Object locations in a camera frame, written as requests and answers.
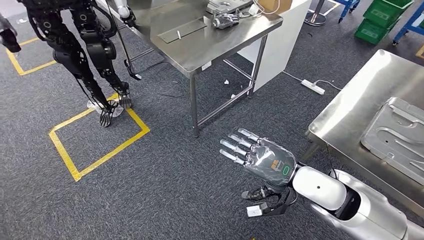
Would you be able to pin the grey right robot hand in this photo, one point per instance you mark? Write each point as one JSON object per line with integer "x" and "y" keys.
{"x": 271, "y": 162}

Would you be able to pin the steel table with crossbars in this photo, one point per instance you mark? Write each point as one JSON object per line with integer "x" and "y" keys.
{"x": 198, "y": 46}

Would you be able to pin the black humanoid robot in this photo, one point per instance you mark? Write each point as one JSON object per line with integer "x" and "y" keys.
{"x": 99, "y": 49}

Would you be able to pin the flat grey metal plate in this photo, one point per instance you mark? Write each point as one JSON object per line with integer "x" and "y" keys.
{"x": 182, "y": 31}

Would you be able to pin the white power strip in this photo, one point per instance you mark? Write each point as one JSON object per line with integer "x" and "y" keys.
{"x": 313, "y": 86}

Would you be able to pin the white table side panel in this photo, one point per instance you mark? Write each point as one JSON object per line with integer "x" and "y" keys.
{"x": 281, "y": 43}

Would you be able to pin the chrome stanchion post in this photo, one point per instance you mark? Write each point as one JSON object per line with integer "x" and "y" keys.
{"x": 314, "y": 18}

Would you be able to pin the stainless steel workbench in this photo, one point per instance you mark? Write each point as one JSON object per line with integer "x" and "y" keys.
{"x": 348, "y": 109}

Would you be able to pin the spare grey robot hand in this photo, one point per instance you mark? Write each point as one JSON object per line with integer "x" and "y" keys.
{"x": 225, "y": 20}

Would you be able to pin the grey metal tray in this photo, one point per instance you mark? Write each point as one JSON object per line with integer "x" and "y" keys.
{"x": 228, "y": 5}

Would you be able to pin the blue wheeled cart frame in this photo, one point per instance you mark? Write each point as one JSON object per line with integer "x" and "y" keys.
{"x": 346, "y": 6}
{"x": 407, "y": 28}

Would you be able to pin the stamped grey metal panel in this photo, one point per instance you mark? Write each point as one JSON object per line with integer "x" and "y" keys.
{"x": 397, "y": 142}

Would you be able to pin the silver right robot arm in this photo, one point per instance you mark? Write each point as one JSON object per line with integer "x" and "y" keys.
{"x": 318, "y": 188}

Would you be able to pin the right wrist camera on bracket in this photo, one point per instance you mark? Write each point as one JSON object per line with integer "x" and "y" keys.
{"x": 254, "y": 211}

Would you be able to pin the small cardboard box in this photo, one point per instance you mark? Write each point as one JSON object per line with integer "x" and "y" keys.
{"x": 275, "y": 5}

